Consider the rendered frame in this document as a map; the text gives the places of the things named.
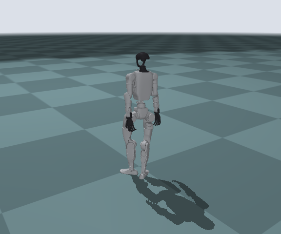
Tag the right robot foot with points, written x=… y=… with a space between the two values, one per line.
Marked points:
x=142 y=176

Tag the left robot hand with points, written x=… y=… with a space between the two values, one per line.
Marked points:
x=129 y=123

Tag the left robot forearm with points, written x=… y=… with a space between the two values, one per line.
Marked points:
x=127 y=104

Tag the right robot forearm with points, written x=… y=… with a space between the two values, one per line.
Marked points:
x=156 y=103

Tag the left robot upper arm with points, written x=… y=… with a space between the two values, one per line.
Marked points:
x=129 y=83

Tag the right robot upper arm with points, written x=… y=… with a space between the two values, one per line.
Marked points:
x=155 y=85

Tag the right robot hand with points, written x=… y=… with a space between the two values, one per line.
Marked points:
x=157 y=118

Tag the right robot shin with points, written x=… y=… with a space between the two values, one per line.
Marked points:
x=144 y=155

